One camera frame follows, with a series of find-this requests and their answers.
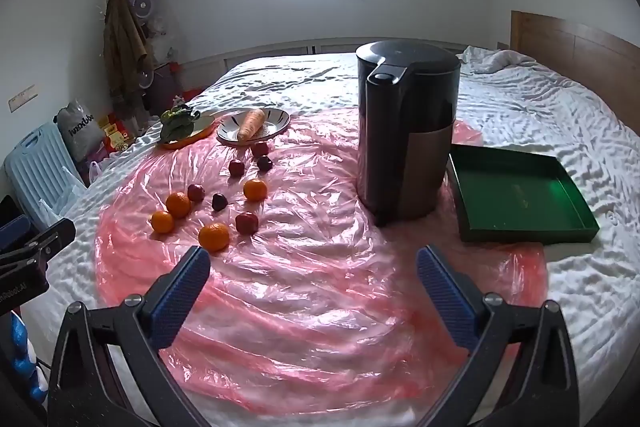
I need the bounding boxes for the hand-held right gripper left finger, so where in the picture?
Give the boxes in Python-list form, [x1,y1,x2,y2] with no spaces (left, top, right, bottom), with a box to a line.
[47,246,212,427]

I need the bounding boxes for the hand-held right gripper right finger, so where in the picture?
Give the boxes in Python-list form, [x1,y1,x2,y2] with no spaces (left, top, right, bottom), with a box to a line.
[416,245,581,427]

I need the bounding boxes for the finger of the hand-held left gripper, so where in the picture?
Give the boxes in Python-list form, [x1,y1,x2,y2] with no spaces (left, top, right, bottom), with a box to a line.
[0,217,77,275]
[0,214,32,253]

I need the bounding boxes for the orange mandarin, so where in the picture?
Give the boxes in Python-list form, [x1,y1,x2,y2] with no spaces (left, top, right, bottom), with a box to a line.
[150,210,175,235]
[165,191,192,219]
[198,222,231,253]
[243,178,269,202]

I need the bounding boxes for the green tray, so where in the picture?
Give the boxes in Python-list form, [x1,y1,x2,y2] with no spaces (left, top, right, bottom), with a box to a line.
[446,144,600,244]

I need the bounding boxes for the blue and white object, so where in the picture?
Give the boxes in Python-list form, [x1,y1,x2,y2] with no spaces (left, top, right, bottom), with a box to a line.
[10,309,48,403]

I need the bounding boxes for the grey printed bag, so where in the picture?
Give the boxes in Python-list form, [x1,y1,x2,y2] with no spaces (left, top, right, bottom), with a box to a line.
[55,99,106,158]

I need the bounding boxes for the red and yellow boxes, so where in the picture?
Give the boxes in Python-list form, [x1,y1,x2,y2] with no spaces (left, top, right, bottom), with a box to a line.
[97,112,136,152]

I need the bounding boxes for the pink plastic sheet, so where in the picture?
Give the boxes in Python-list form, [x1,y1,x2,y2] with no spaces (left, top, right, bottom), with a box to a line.
[94,107,551,403]

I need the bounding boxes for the orange oval plate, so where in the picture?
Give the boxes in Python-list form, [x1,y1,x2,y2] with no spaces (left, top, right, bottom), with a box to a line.
[160,109,218,150]

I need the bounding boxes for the green leafy vegetable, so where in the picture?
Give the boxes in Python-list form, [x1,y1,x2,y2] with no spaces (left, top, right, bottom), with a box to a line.
[160,103,201,142]

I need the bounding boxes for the black and copper kettle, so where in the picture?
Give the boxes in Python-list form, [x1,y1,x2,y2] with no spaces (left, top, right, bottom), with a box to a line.
[356,40,462,228]

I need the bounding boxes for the dark purple cabinet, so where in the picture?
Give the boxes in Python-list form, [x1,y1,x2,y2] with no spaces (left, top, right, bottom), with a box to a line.
[145,62,183,112]

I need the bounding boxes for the carrot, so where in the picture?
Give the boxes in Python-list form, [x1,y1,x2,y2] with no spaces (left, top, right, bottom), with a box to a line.
[237,109,266,142]

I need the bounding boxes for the white black striped plate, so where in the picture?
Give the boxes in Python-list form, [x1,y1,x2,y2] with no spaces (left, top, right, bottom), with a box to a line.
[216,108,291,144]

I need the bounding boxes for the brown hanging coat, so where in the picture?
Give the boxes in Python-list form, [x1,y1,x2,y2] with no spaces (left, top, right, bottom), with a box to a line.
[103,0,151,108]

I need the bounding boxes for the crumpled white cloth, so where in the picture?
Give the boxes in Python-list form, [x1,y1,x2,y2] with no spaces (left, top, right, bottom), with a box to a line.
[457,46,546,75]

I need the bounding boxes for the wooden headboard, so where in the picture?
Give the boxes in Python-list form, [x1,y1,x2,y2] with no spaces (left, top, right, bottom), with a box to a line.
[510,10,640,132]

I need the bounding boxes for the wall socket strip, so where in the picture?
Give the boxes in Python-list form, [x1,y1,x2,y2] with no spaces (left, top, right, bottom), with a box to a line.
[10,84,38,112]

